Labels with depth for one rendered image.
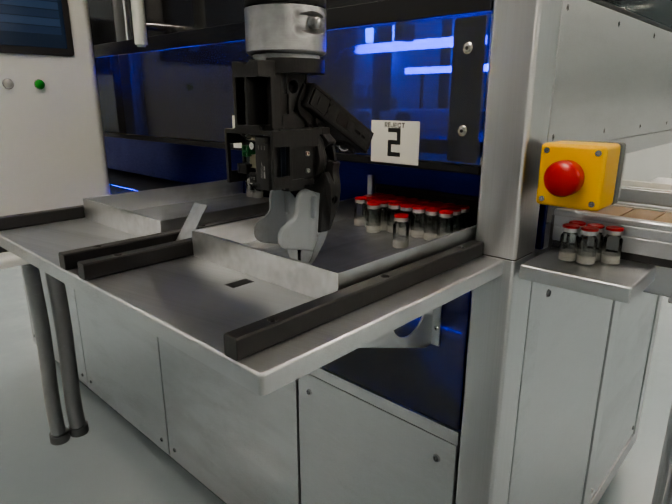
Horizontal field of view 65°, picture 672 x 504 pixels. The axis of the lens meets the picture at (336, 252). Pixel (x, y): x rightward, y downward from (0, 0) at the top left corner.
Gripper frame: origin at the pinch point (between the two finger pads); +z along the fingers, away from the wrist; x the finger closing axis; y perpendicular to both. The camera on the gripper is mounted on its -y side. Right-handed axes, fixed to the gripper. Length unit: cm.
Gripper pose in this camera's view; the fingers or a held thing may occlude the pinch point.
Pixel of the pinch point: (306, 258)
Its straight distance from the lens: 56.8
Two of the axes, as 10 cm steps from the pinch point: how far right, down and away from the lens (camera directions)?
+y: -6.8, 2.0, -7.0
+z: 0.0, 9.6, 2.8
